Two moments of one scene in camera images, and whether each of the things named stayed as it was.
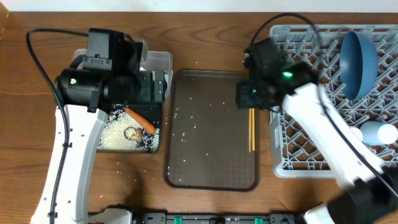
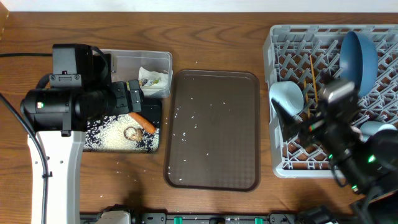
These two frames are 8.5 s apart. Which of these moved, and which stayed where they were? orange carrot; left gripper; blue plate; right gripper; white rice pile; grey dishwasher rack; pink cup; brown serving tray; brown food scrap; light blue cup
Moved: left gripper; right gripper
Stayed: light blue cup; grey dishwasher rack; pink cup; brown serving tray; orange carrot; white rice pile; blue plate; brown food scrap
